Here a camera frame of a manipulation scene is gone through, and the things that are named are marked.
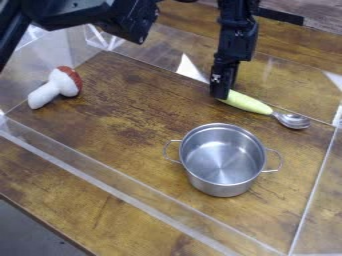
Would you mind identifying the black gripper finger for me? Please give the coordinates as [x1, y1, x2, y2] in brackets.
[223, 63, 239, 99]
[209, 64, 227, 99]

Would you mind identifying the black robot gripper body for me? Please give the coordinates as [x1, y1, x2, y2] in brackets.
[213, 19, 259, 67]

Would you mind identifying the green handled metal spoon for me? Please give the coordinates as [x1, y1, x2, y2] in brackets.
[220, 90, 311, 130]

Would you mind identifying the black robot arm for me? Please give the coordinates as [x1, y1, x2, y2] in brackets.
[0, 0, 260, 100]

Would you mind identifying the black bar on table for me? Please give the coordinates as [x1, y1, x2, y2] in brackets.
[256, 8, 304, 26]

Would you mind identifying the stainless steel pot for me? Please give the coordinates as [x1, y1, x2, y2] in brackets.
[162, 123, 283, 198]

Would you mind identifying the white red plush mushroom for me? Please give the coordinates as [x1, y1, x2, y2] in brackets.
[28, 66, 82, 109]

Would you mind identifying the clear acrylic enclosure wall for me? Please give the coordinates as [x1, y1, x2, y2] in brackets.
[0, 25, 342, 256]

